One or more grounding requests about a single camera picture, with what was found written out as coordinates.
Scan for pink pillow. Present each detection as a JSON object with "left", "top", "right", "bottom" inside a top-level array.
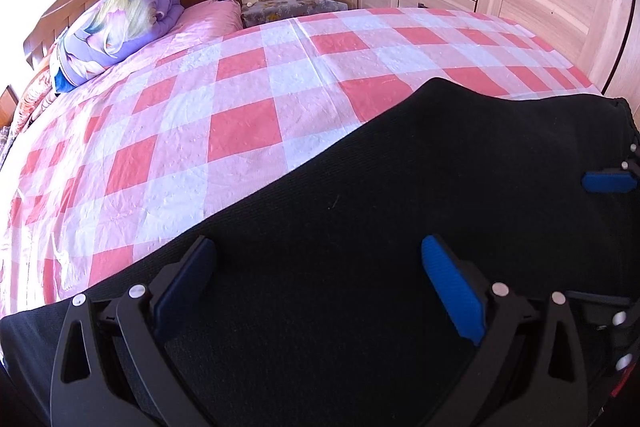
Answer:
[{"left": 177, "top": 0, "right": 244, "bottom": 40}]

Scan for nightstand with floral cover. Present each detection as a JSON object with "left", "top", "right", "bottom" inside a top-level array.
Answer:
[{"left": 240, "top": 0, "right": 348, "bottom": 28}]

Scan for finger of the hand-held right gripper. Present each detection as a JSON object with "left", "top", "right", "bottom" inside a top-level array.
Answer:
[
  {"left": 581, "top": 159, "right": 640, "bottom": 195},
  {"left": 565, "top": 289, "right": 640, "bottom": 343}
]

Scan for bed with pink checked sheet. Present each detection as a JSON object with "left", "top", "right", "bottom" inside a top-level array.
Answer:
[{"left": 0, "top": 7, "right": 608, "bottom": 318}]

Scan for folded purple printed quilt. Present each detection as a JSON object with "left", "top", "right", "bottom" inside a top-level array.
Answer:
[{"left": 50, "top": 0, "right": 186, "bottom": 94}]

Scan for small wooden headboard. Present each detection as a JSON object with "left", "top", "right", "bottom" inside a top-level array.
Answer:
[{"left": 0, "top": 84, "right": 20, "bottom": 125}]

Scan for orange floral pillow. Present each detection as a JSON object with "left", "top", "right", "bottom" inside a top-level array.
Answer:
[{"left": 10, "top": 67, "right": 61, "bottom": 138}]

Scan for black pants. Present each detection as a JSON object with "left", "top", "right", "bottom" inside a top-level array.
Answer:
[{"left": 0, "top": 77, "right": 640, "bottom": 427}]

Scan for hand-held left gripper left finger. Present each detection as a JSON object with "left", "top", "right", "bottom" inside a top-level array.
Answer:
[{"left": 50, "top": 234, "right": 218, "bottom": 427}]

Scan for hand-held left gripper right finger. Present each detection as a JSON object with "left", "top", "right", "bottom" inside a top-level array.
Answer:
[{"left": 421, "top": 234, "right": 589, "bottom": 427}]

